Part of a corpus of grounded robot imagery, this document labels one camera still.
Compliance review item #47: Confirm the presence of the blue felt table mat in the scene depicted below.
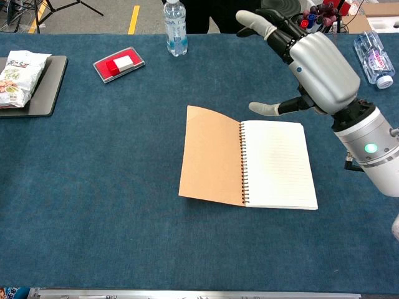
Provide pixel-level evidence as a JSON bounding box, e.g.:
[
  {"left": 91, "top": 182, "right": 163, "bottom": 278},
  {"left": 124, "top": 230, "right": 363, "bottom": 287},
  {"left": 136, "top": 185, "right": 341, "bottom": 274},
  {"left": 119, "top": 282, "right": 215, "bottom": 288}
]
[{"left": 0, "top": 32, "right": 399, "bottom": 294}]

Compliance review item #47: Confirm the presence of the tangled cables and frame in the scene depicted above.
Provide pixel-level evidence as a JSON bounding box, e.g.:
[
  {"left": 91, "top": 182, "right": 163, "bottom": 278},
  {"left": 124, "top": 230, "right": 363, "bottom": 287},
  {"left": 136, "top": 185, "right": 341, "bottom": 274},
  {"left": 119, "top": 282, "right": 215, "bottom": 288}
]
[{"left": 0, "top": 0, "right": 34, "bottom": 32}]

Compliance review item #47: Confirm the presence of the clear water bottle pink label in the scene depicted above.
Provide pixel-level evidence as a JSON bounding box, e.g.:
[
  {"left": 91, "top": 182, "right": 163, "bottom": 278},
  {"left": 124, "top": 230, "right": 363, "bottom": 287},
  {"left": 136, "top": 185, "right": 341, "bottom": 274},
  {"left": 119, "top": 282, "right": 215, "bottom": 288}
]
[{"left": 353, "top": 30, "right": 396, "bottom": 90}]

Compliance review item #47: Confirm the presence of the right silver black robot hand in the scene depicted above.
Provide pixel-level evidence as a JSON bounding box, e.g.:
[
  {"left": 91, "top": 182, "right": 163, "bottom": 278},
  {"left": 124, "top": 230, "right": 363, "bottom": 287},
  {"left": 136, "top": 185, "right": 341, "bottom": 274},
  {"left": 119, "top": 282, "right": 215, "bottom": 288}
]
[{"left": 235, "top": 8, "right": 362, "bottom": 116}]

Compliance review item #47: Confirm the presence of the colourful printed packaging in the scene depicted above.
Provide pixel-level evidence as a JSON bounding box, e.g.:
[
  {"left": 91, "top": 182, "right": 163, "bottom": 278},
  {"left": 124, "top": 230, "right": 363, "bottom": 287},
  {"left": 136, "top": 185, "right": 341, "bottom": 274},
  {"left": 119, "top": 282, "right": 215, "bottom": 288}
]
[{"left": 0, "top": 286, "right": 40, "bottom": 299}]

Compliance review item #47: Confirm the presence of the red white stamp block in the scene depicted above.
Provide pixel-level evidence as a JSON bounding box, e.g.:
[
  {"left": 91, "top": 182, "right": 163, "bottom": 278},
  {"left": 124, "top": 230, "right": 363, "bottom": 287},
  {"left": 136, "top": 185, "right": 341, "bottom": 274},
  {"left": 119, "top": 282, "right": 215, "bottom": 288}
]
[{"left": 105, "top": 56, "right": 135, "bottom": 77}]

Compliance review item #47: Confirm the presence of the kraft spiral notebook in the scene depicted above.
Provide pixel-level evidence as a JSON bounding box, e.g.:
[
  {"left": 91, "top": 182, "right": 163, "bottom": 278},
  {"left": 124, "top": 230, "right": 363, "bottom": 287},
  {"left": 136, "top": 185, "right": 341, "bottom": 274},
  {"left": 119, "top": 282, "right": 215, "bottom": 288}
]
[{"left": 178, "top": 105, "right": 319, "bottom": 211}]

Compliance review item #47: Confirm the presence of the aluminium table edge rail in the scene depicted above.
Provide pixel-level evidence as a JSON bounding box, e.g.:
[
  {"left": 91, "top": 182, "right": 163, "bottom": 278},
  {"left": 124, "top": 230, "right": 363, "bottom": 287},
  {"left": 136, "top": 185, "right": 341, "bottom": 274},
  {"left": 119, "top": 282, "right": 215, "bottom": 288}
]
[{"left": 39, "top": 288, "right": 362, "bottom": 299}]

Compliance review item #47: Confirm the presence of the black tripod stand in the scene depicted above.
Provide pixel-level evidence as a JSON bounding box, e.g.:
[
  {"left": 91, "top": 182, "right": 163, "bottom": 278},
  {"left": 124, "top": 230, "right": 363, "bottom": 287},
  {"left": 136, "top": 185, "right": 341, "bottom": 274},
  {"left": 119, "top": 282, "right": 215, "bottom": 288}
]
[{"left": 32, "top": 0, "right": 105, "bottom": 34}]

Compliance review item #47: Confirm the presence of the dark grey tray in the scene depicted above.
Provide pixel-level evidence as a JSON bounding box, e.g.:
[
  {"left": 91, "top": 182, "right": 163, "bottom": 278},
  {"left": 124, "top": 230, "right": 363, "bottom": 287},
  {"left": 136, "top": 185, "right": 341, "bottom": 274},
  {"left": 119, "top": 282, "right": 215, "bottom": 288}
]
[{"left": 0, "top": 55, "right": 69, "bottom": 119}]

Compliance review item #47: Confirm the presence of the black round stool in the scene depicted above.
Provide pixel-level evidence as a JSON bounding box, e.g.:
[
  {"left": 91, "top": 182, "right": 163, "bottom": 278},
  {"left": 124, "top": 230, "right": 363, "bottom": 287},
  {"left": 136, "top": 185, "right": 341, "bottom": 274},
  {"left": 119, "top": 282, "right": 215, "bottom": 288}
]
[{"left": 261, "top": 0, "right": 302, "bottom": 16}]

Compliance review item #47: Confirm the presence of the clear water bottle blue label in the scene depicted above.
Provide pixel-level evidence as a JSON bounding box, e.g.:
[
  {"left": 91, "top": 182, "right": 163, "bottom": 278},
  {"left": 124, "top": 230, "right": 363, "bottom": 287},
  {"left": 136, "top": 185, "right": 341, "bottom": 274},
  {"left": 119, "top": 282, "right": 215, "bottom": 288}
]
[{"left": 163, "top": 0, "right": 188, "bottom": 58}]

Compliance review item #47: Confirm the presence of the yellow floor tape strip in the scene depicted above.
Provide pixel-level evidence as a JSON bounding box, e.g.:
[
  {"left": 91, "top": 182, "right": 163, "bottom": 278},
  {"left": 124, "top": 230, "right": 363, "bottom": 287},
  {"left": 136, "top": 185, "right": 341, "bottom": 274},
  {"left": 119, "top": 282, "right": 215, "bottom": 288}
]
[
  {"left": 127, "top": 5, "right": 141, "bottom": 35},
  {"left": 27, "top": 0, "right": 50, "bottom": 34}
]

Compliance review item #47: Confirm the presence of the red ink pad case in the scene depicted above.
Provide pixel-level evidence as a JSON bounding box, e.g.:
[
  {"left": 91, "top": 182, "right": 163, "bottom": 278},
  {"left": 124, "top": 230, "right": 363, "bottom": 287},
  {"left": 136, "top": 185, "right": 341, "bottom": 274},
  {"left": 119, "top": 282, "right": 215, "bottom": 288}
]
[{"left": 92, "top": 46, "right": 147, "bottom": 84}]

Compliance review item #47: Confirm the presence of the person in black clothes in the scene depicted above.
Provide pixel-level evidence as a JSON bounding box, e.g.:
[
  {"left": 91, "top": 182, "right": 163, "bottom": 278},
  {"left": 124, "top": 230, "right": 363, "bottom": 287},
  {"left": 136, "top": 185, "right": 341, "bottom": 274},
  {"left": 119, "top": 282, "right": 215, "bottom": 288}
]
[{"left": 180, "top": 0, "right": 264, "bottom": 34}]

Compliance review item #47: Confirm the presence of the white foam box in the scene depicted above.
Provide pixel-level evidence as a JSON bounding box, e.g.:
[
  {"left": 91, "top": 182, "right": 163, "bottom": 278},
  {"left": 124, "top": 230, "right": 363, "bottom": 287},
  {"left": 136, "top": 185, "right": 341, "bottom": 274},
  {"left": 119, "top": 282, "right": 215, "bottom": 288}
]
[{"left": 369, "top": 17, "right": 399, "bottom": 32}]

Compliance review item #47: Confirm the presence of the white snack bag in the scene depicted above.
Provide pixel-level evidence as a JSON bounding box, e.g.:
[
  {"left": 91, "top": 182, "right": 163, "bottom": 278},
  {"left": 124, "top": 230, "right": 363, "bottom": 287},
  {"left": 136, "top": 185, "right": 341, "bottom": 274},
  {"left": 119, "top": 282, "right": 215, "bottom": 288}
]
[{"left": 0, "top": 50, "right": 52, "bottom": 109}]

